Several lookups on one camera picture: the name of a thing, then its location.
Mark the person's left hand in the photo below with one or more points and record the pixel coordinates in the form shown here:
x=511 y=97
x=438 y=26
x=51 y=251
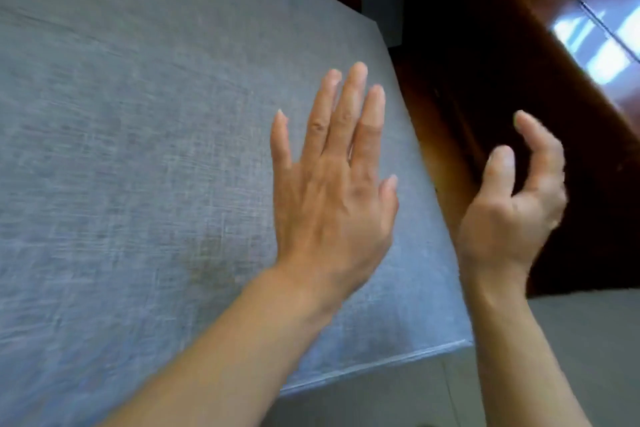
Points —
x=330 y=211

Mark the person's left forearm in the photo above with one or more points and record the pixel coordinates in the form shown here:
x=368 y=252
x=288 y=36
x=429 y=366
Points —
x=225 y=366

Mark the grey seat cushion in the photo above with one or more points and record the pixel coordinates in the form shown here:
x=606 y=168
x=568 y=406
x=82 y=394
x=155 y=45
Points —
x=150 y=141

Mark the person's right hand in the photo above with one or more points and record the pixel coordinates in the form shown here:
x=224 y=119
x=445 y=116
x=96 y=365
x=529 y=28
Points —
x=500 y=236

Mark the dark wooden sofa with console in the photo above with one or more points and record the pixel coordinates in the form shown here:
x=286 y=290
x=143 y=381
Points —
x=500 y=66

